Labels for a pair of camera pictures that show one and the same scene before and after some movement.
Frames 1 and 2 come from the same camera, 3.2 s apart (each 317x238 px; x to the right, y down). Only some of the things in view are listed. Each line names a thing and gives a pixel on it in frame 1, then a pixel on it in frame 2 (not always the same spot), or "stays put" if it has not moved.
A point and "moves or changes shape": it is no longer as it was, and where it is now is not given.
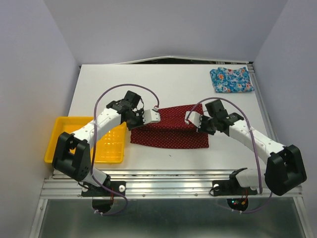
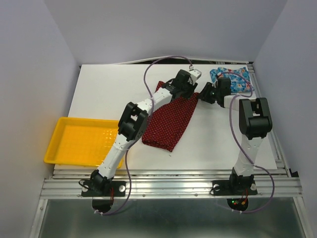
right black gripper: (202, 130) → (203, 95)
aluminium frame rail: (154, 184) stays put
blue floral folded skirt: (231, 81) stays put
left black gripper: (140, 112) → (191, 89)
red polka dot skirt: (171, 131) moves or changes shape
